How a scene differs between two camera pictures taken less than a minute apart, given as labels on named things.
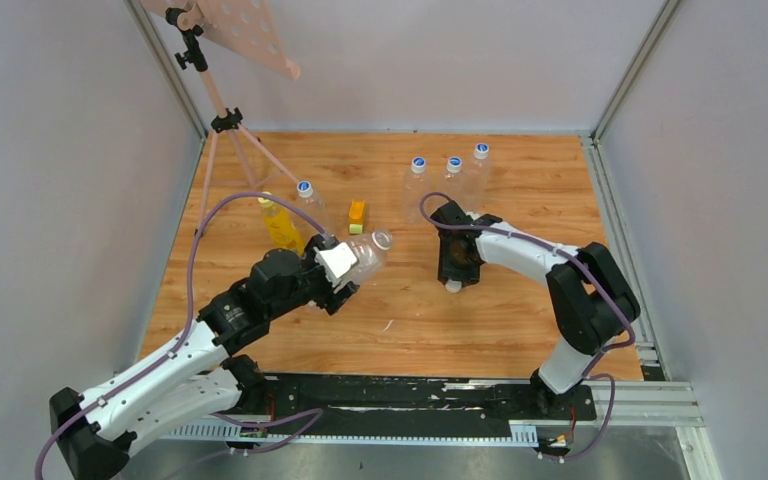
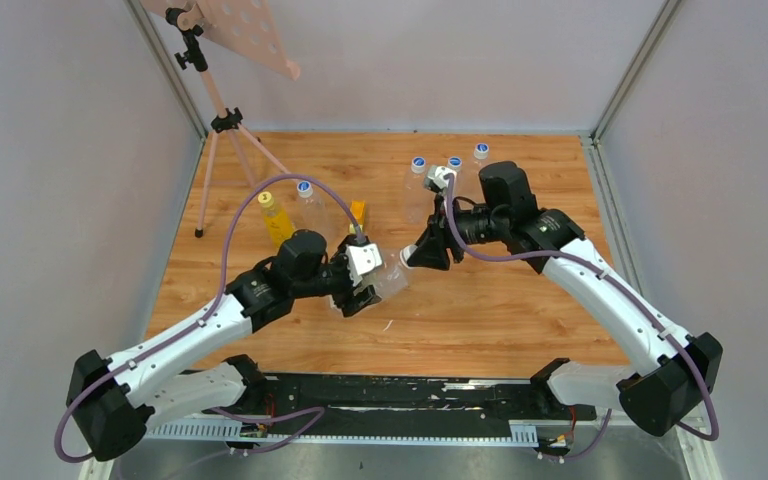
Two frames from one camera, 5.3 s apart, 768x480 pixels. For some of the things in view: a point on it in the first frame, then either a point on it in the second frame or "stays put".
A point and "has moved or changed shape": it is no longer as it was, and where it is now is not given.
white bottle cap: (453, 286) → (405, 253)
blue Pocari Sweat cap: (304, 188) stays put
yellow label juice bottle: (282, 227) stays put
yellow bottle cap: (264, 200) stays put
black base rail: (416, 409) stays put
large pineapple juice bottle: (371, 251) has moved or changed shape
